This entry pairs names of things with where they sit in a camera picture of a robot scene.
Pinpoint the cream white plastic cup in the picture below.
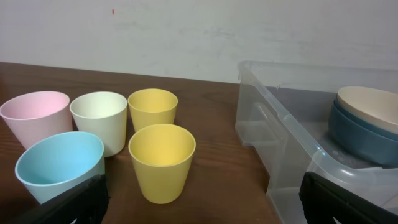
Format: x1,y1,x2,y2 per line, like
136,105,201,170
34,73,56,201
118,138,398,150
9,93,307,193
70,91,127,157

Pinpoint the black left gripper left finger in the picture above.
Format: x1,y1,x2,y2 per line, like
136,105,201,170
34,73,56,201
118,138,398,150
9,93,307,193
12,174,109,224

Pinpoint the dark blue bowl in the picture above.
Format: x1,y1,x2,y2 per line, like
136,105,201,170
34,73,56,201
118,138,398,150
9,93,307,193
328,105,397,166
334,97,397,141

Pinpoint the light blue plastic cup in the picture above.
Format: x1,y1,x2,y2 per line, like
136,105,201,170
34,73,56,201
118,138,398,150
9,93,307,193
15,131,105,204

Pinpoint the pink plastic cup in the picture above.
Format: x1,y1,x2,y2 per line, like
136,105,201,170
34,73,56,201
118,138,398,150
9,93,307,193
1,91,73,149

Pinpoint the large beige bowl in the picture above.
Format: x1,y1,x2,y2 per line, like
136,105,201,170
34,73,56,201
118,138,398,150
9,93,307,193
337,86,397,134

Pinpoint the yellow plastic cup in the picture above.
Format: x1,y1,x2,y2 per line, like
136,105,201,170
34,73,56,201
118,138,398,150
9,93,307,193
128,124,196,204
127,88,178,132

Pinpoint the near yellow plastic cup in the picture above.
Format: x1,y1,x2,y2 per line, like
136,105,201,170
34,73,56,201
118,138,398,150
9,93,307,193
128,124,196,204

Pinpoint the far yellow plastic cup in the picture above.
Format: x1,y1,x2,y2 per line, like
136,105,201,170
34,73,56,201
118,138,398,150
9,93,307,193
127,88,178,132

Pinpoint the clear plastic storage bin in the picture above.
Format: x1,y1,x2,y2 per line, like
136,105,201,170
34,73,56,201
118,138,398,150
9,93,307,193
235,61,397,223

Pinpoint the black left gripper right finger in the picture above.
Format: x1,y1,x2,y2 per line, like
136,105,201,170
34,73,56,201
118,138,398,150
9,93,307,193
299,172,397,224

